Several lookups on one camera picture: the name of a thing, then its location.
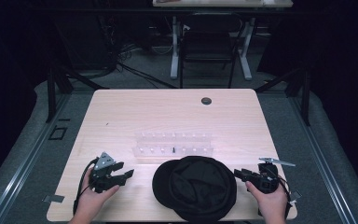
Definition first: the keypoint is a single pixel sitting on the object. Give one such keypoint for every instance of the white desk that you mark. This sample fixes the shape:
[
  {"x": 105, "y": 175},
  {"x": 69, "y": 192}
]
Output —
[{"x": 223, "y": 3}]

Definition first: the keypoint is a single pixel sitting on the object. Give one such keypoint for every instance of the grey tape piece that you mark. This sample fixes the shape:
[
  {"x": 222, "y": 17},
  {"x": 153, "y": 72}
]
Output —
[
  {"x": 53, "y": 198},
  {"x": 296, "y": 195}
]

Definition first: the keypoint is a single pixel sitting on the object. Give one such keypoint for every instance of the black chair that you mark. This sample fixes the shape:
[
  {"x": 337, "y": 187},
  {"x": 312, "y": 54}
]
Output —
[{"x": 209, "y": 43}]

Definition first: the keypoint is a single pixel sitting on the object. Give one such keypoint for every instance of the person's left hand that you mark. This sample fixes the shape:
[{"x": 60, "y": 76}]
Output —
[{"x": 91, "y": 202}]

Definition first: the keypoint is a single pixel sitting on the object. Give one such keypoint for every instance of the clear acrylic rack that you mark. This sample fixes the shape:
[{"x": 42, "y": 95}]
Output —
[{"x": 174, "y": 144}]

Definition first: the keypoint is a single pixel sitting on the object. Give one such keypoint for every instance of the black hat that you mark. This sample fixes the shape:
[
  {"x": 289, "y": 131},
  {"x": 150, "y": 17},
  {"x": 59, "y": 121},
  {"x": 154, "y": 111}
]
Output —
[{"x": 195, "y": 189}]

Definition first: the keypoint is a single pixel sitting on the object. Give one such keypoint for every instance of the black metal stand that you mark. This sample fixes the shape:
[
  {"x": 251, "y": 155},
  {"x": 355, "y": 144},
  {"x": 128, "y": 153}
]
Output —
[
  {"x": 52, "y": 93},
  {"x": 306, "y": 96}
]

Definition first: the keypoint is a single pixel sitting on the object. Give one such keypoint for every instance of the person's right hand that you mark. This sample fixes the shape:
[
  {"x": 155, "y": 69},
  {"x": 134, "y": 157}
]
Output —
[{"x": 272, "y": 205}]

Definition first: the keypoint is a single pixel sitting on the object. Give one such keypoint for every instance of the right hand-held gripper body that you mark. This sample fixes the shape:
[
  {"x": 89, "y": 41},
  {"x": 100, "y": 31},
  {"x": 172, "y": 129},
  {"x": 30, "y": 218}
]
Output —
[{"x": 267, "y": 182}]

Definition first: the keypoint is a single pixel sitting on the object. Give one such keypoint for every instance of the aluminium floor rail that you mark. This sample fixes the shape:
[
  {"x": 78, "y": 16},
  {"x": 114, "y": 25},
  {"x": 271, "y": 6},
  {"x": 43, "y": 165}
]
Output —
[
  {"x": 323, "y": 161},
  {"x": 28, "y": 161}
]

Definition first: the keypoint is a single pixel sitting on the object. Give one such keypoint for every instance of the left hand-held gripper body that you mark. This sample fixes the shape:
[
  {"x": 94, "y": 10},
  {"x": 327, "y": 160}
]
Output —
[{"x": 101, "y": 177}]

